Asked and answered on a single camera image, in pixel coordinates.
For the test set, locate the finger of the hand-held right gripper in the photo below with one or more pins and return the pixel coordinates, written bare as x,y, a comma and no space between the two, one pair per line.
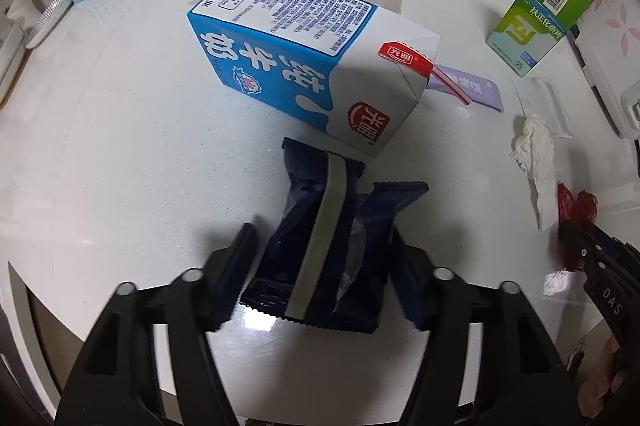
612,243
582,251

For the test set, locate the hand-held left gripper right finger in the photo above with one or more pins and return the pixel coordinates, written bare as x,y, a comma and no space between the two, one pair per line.
406,288

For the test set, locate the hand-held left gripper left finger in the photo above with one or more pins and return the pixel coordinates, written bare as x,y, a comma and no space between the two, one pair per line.
234,278

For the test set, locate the red plastic wrapper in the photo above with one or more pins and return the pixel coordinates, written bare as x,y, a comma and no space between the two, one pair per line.
570,206

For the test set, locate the dark blue snack wrapper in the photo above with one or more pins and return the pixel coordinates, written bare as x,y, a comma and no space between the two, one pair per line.
285,216
395,202

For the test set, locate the person's right hand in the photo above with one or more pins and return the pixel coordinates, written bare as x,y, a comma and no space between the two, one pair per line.
600,386

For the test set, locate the crumpled white tissue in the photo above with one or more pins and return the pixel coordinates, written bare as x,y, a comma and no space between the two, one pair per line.
537,156

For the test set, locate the small clear plastic wrapper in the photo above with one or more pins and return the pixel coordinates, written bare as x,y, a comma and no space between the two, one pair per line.
550,99

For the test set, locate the purple sachet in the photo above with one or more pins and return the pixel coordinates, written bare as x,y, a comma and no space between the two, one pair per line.
481,92

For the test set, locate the white flowered rice cooker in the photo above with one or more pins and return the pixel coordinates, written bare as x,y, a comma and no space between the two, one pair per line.
610,46

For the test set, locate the red striped drinking straw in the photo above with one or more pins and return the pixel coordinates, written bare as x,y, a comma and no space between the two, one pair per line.
450,85

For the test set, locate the blue and white milk carton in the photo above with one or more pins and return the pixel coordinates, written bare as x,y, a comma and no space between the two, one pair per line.
280,71

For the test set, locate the green medicine box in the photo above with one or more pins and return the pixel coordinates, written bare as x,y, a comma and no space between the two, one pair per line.
530,21

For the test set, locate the white plate with striped rim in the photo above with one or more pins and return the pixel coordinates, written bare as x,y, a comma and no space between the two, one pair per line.
47,19

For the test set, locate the white angular jug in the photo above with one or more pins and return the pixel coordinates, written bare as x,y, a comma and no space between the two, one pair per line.
20,4

